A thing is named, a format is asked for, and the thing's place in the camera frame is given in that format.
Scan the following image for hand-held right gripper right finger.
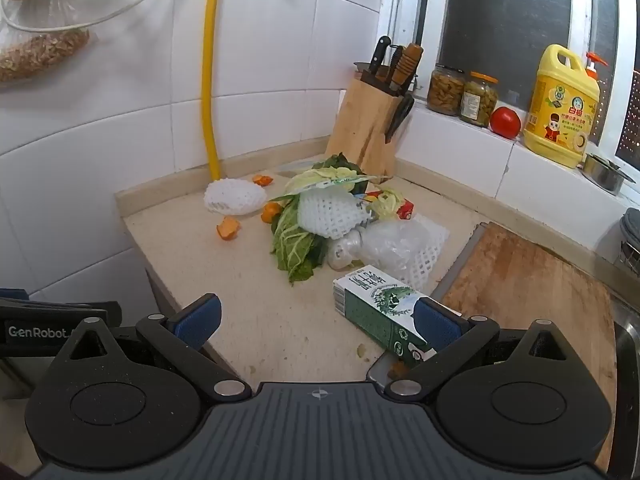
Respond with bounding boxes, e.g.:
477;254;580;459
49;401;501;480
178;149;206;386
384;297;576;403

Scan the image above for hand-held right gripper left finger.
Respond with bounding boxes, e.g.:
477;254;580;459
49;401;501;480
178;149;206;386
56;294;251;404

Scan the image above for green milk carton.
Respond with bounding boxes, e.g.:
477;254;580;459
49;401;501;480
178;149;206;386
331;265;436;368

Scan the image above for large green cabbage leaf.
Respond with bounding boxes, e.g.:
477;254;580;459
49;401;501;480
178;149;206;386
271;200;327;286

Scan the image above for white foam fruit net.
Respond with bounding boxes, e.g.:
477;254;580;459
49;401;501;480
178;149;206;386
203;177;268;216
297;185;373;240

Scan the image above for dark leafy greens bunch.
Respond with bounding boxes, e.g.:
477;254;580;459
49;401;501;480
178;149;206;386
285;172;382;197

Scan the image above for flat white foam net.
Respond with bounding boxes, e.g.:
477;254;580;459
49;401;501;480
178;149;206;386
395;215;451;286

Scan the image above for wooden cutting board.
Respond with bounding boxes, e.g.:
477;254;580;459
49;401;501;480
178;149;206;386
440;221;618;471

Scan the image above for red and blue drink carton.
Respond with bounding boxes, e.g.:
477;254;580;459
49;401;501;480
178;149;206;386
357;190;416;222

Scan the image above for long pale cabbage leaf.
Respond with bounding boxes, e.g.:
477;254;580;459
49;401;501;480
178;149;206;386
372;187;403;221

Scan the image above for dark green leafy vegetable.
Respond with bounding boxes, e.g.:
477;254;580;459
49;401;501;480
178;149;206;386
312;152;366;177

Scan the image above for steel sink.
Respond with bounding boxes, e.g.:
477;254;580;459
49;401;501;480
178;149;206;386
610;295;640;480

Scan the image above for black scissors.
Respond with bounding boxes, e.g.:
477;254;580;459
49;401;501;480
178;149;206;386
384;92;416;144

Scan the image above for wooden knife block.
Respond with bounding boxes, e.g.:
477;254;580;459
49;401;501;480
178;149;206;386
325;76;401;184

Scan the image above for red tomato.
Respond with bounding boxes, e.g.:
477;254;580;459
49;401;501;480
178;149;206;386
489;106;522;139

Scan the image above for small steel pot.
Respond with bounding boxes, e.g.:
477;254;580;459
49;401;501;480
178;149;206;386
581;153;637;196

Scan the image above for jar of green pickles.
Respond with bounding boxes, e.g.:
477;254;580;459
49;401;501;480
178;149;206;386
460;72;499;127

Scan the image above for jar of beige pickles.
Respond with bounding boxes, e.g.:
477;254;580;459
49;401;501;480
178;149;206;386
426;63;467;117

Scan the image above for bag of grains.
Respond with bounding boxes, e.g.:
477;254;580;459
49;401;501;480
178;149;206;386
0;0;92;83

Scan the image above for yellow detergent bottle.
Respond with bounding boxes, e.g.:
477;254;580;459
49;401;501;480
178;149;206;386
523;44;609;169

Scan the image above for yellow pipe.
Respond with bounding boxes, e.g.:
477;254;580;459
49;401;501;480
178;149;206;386
201;0;224;181

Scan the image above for window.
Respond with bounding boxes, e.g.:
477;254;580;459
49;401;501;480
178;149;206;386
377;0;640;171

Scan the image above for wooden handled cleaver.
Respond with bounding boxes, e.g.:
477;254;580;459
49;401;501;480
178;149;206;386
391;43;425;92

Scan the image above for slim dark handled knife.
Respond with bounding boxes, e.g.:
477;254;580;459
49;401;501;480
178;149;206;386
387;45;404;87

